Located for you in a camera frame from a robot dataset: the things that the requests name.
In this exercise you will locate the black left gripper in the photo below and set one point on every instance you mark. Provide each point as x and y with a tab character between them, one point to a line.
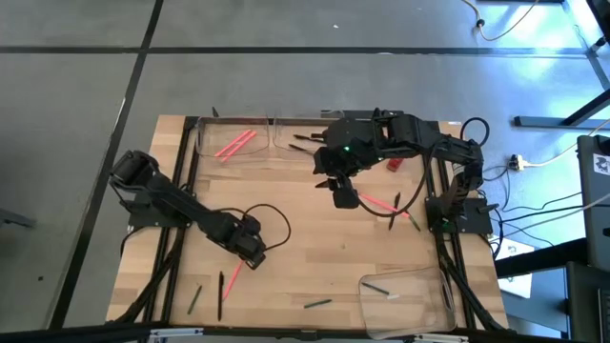
245	233

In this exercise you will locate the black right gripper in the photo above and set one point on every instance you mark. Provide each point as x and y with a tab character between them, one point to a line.
345	174

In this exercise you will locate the green crayon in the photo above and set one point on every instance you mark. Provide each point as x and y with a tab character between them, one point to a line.
375	288
412	220
318	303
194	300

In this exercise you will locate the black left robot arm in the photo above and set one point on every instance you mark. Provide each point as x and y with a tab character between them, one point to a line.
171	197

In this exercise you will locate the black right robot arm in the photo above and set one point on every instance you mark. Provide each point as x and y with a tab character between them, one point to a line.
414	138

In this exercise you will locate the clear plastic bin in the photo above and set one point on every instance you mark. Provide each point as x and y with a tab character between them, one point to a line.
233	126
410	309
286	128

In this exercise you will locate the white power strip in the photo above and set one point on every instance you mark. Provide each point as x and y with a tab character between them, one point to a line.
515	163

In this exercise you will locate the white paper sheet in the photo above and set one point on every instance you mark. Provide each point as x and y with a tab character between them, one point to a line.
519	285

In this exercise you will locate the black metal floor beam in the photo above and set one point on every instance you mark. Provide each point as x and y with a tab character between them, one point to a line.
538	259
548	121

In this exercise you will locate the grey floor foot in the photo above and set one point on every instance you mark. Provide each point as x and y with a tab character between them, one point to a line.
14	219

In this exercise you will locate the grey cabinet with sticker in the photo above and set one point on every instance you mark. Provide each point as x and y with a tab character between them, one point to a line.
595	214

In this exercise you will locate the dark grey box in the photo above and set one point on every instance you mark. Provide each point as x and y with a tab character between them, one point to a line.
588	309

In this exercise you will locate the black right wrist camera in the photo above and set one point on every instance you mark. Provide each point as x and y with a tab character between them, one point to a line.
346	198

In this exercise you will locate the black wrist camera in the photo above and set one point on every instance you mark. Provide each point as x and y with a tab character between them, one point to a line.
346	198
257	261

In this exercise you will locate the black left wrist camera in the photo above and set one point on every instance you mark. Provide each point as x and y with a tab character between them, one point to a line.
257	261

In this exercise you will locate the black metal table frame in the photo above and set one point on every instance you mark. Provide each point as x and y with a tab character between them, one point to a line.
190	122

